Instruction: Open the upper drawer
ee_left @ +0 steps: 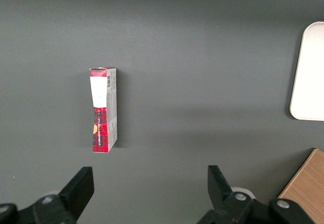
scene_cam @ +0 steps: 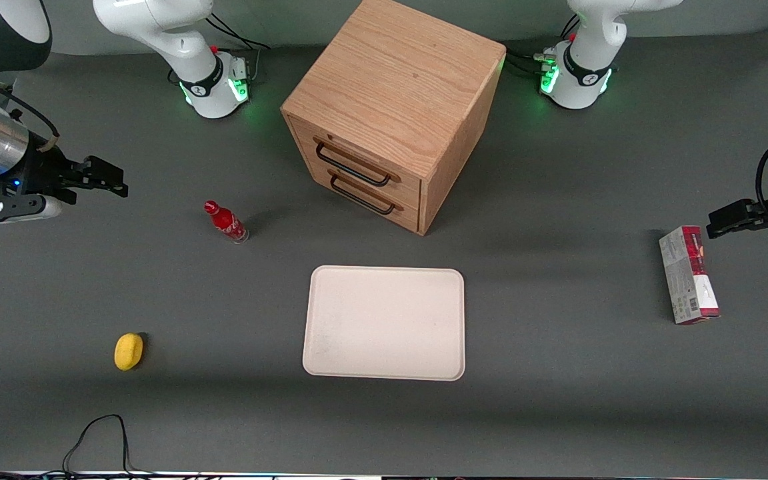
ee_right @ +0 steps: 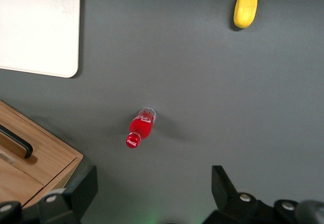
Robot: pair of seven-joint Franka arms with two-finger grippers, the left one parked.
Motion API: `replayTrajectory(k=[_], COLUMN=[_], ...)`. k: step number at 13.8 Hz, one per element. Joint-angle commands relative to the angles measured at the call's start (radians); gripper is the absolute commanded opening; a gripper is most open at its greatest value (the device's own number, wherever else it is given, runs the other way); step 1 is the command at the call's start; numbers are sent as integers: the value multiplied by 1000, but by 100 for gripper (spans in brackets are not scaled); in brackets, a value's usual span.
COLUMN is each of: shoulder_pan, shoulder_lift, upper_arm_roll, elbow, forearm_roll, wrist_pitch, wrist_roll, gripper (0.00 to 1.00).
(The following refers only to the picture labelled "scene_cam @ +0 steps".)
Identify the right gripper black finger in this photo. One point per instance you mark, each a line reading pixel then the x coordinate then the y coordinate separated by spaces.
pixel 100 188
pixel 105 172

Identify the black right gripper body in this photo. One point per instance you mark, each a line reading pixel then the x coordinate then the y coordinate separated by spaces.
pixel 42 170

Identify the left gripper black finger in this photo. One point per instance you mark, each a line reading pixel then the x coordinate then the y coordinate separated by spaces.
pixel 734 221
pixel 752 206

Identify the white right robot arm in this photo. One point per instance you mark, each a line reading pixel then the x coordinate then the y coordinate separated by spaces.
pixel 177 40

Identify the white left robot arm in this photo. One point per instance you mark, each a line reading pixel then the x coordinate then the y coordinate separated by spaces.
pixel 587 66

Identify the wooden drawer cabinet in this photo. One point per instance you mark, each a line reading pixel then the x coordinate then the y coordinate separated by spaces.
pixel 390 73

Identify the red and grey carton box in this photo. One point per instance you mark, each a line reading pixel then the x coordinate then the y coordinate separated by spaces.
pixel 687 276

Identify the red soda bottle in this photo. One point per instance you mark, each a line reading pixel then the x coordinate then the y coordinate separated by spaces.
pixel 224 221

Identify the yellow toy lemon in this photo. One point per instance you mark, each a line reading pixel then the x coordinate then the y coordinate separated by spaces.
pixel 128 351

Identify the cream plastic tray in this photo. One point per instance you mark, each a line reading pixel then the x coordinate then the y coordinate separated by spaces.
pixel 384 323

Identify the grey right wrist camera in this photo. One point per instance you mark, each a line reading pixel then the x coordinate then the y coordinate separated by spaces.
pixel 4 210

